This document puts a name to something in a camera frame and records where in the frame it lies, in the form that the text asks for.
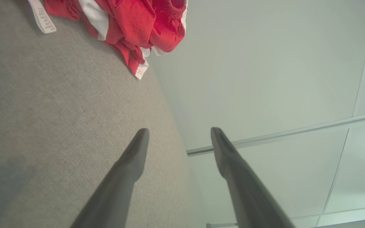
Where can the grey fabric sofa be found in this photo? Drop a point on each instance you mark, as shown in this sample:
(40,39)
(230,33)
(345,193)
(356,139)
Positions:
(43,126)

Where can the red shorts with white trim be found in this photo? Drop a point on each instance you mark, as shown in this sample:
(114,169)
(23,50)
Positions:
(167,31)

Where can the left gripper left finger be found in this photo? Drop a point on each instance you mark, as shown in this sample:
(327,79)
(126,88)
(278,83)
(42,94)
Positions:
(116,196)

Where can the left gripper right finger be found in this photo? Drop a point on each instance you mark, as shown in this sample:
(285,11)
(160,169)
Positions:
(252,202)

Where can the red white striped jersey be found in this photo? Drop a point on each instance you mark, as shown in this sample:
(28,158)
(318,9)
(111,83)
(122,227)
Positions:
(128,25)

